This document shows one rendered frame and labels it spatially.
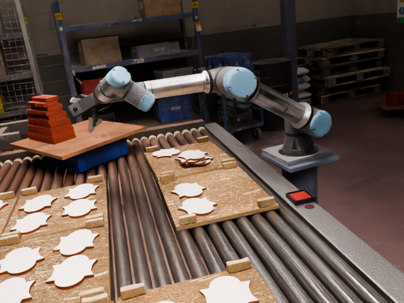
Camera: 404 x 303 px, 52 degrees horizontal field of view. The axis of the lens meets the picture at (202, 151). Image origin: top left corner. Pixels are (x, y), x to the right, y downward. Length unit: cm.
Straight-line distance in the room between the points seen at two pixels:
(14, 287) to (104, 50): 470
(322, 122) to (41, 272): 122
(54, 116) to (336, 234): 142
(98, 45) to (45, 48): 87
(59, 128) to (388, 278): 159
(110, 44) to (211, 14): 182
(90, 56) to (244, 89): 418
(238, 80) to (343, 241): 71
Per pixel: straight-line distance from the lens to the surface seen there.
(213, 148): 201
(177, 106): 594
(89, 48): 564
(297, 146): 195
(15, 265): 132
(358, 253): 120
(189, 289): 105
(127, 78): 148
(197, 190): 152
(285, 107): 173
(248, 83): 160
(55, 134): 212
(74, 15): 623
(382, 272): 114
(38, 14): 621
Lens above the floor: 156
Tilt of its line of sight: 18 degrees down
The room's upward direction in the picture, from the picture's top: 7 degrees counter-clockwise
